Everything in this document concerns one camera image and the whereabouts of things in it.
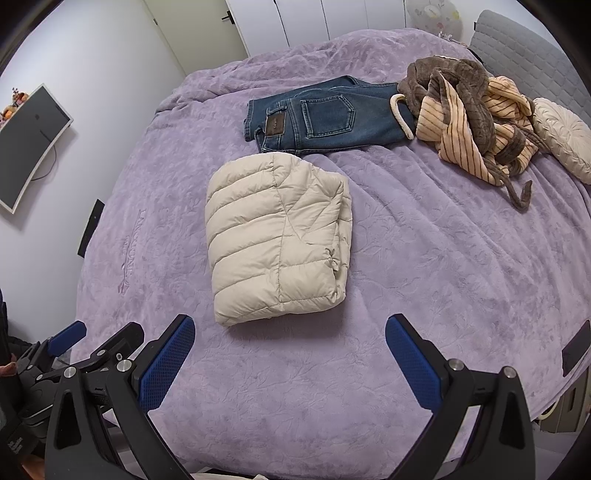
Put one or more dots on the blue denim jeans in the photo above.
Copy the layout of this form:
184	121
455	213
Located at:
332	115

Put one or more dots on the curved black monitor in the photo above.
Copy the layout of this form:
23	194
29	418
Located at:
27	147

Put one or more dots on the white wardrobe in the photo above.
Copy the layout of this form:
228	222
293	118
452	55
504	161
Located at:
323	23

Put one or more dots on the black fabric tag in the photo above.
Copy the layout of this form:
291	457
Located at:
577	350
91	228

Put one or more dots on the cream pleated round cushion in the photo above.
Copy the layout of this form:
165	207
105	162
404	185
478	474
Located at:
563	138

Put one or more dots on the white door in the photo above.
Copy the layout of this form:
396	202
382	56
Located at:
194	32

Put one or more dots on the cream quilted down jacket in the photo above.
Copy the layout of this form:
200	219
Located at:
258	240

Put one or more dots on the artificial flower bunch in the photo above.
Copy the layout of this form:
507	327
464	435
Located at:
11	110

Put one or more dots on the purple plush blanket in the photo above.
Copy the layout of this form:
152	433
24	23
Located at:
415	258

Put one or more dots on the beige storage box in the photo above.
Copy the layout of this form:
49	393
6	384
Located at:
572	406

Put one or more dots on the round floral wall decor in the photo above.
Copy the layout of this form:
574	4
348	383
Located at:
434	16

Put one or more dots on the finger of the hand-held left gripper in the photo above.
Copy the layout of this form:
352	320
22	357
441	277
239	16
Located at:
120	341
69	336

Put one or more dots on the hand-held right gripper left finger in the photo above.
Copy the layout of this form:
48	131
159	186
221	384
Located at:
168	364

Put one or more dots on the grey quilted headboard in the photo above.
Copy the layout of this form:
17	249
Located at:
521	50

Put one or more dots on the striped cream fleece robe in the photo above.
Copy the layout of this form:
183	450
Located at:
457	124

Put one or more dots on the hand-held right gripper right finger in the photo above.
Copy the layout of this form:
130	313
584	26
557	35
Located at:
413	364

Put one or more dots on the dark cloth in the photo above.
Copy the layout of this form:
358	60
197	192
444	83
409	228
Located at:
7	332

